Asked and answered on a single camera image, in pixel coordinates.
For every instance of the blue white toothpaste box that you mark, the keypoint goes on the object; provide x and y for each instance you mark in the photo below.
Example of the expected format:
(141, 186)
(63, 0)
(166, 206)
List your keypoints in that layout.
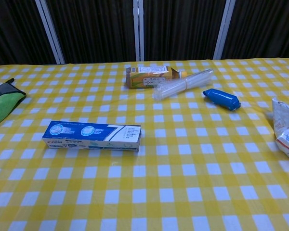
(91, 137)

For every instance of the yellow white checkered tablecloth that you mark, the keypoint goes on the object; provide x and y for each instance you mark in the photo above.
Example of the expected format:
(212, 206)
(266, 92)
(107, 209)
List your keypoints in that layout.
(144, 168)

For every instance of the corn drink bottle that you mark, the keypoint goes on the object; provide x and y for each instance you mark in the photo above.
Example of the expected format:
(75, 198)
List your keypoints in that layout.
(147, 77)

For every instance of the clear plastic straw bundle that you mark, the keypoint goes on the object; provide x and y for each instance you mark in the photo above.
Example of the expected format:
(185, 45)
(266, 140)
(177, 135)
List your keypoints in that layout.
(183, 85)

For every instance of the blue plastic wrapped roll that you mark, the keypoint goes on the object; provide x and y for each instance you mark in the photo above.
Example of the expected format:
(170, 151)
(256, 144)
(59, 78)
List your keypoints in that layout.
(221, 98)

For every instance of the dark pleated screen curtain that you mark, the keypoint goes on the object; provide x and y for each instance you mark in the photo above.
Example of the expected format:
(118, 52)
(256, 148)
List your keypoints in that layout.
(98, 29)

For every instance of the white crumpled plastic package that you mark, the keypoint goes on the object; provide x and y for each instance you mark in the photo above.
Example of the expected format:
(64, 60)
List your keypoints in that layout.
(287, 130)

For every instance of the green grey cloth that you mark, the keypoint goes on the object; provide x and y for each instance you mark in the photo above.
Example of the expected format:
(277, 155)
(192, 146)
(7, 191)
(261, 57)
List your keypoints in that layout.
(1, 103)

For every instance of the white screen frame post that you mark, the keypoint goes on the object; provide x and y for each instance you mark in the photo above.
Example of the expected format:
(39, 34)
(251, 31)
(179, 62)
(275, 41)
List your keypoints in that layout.
(222, 29)
(138, 29)
(51, 31)

